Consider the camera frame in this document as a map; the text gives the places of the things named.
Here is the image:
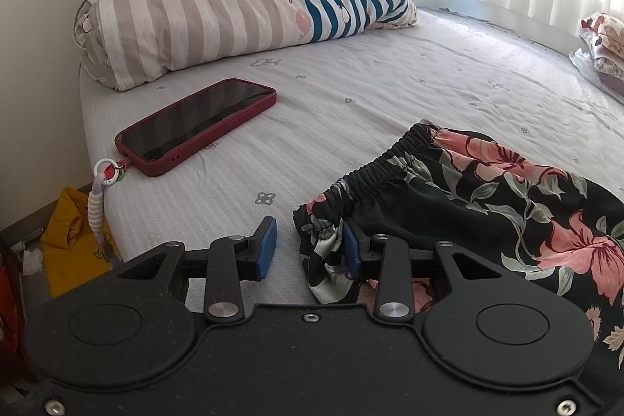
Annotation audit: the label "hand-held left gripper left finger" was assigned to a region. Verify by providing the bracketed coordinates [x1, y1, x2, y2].
[114, 216, 278, 324]

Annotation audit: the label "striped rolled blanket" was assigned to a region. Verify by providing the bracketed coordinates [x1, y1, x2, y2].
[73, 0, 418, 93]

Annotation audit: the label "bed with white patterned sheet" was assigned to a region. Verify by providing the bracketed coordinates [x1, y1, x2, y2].
[78, 7, 624, 310]

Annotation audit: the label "yellow cloth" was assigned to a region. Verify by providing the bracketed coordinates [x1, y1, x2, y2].
[40, 187, 121, 300]

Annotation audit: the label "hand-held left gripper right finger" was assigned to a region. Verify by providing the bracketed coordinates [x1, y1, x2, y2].
[342, 221, 512, 324]

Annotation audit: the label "floral pillow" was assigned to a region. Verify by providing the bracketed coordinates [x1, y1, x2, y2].
[580, 11, 624, 57]

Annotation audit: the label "black floral pants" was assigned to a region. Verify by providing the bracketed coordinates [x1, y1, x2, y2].
[292, 120, 624, 365]

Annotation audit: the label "white phone strap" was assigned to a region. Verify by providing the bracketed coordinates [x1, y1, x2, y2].
[88, 159, 129, 247]

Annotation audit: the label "red object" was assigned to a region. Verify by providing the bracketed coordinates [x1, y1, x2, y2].
[0, 235, 31, 380]

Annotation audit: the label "smartphone in red case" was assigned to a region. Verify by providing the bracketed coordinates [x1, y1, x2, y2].
[114, 78, 278, 178]

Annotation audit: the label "white pillow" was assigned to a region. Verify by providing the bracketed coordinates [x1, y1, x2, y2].
[569, 48, 624, 94]

